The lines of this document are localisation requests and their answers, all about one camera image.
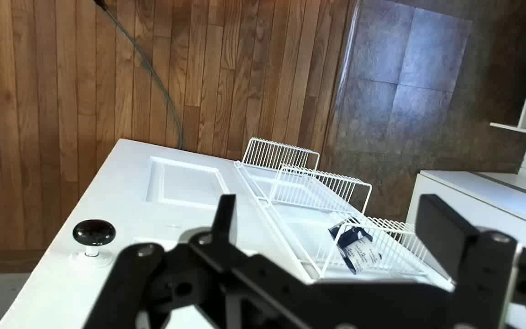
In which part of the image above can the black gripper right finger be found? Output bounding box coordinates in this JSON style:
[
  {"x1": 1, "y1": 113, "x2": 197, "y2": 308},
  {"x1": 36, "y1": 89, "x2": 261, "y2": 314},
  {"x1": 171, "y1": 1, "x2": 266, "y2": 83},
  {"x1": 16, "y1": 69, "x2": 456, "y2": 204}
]
[{"x1": 414, "y1": 191, "x2": 482, "y2": 288}]

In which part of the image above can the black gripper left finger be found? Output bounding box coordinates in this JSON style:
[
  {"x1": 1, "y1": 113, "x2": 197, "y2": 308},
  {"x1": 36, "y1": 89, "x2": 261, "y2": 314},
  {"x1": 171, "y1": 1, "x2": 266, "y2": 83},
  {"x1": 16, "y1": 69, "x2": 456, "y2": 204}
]
[{"x1": 210, "y1": 191, "x2": 239, "y2": 244}]

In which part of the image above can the black white heart ornament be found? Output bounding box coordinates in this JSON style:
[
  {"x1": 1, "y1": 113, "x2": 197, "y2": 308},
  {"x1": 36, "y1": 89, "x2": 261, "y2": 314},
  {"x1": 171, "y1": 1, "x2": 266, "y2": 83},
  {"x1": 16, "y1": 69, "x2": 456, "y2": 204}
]
[{"x1": 325, "y1": 219, "x2": 378, "y2": 274}]

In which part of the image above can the white panel door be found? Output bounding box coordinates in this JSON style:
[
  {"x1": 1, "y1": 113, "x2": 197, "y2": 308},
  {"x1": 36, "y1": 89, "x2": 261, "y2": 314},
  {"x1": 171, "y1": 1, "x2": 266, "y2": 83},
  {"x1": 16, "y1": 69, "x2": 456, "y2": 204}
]
[{"x1": 0, "y1": 136, "x2": 460, "y2": 329}]

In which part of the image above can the black round door knob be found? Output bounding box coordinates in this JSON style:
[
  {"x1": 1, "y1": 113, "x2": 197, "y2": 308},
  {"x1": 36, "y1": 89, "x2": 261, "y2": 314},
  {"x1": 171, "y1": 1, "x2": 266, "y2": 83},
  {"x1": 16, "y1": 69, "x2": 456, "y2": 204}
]
[{"x1": 71, "y1": 217, "x2": 118, "y2": 259}]

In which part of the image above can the blue grey floor rug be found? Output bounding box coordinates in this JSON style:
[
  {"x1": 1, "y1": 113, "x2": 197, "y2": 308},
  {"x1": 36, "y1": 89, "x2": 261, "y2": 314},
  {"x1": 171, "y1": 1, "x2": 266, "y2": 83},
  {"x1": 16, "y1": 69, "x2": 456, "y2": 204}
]
[{"x1": 326, "y1": 0, "x2": 474, "y2": 166}]

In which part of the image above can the empty white wire rack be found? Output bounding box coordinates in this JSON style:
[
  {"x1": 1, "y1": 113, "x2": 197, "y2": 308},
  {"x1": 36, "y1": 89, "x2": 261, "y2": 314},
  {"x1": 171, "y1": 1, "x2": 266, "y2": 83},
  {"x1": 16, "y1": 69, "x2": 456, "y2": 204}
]
[{"x1": 239, "y1": 136, "x2": 323, "y2": 171}]

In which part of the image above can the white wire rack holding heart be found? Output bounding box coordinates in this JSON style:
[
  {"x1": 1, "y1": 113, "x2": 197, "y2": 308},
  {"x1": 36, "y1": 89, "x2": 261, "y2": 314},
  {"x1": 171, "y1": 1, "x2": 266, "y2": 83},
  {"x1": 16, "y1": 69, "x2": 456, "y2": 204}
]
[{"x1": 233, "y1": 158, "x2": 458, "y2": 292}]

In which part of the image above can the dark floor cable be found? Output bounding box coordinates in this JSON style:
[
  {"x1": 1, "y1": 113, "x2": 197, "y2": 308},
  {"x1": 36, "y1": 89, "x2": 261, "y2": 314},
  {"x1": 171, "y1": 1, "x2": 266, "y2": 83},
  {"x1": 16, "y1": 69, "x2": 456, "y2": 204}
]
[{"x1": 91, "y1": 0, "x2": 186, "y2": 149}]

